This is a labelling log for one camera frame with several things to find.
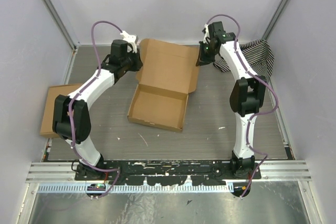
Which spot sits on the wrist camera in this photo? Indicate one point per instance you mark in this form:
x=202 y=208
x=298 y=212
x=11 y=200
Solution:
x=214 y=29
x=128 y=44

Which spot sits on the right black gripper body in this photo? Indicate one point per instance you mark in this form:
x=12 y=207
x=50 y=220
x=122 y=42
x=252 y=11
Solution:
x=208 y=54

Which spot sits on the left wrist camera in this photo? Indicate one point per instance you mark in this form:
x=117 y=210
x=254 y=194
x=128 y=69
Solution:
x=128 y=44

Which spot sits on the left aluminium corner post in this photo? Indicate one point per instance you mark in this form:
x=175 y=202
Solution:
x=60 y=24

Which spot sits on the aluminium corner post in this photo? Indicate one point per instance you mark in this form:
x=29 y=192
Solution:
x=275 y=18
x=60 y=24

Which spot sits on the aluminium front rail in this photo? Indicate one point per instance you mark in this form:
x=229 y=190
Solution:
x=277 y=170

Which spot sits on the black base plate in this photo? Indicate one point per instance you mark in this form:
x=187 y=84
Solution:
x=177 y=172

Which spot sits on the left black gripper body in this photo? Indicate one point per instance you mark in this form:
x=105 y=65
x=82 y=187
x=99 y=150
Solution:
x=132 y=63

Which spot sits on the striped cloth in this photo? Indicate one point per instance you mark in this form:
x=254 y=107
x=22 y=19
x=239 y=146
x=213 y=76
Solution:
x=254 y=58

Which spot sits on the slotted cable duct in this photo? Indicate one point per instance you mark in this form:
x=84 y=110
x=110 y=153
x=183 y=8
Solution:
x=85 y=188

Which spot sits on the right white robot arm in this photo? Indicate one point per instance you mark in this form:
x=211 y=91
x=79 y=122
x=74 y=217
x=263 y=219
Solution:
x=246 y=99

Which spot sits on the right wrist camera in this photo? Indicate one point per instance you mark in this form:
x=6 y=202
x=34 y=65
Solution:
x=214 y=29

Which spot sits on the right aluminium corner post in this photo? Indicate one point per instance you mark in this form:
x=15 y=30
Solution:
x=275 y=18

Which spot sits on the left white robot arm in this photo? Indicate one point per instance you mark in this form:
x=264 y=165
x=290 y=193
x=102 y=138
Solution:
x=71 y=118

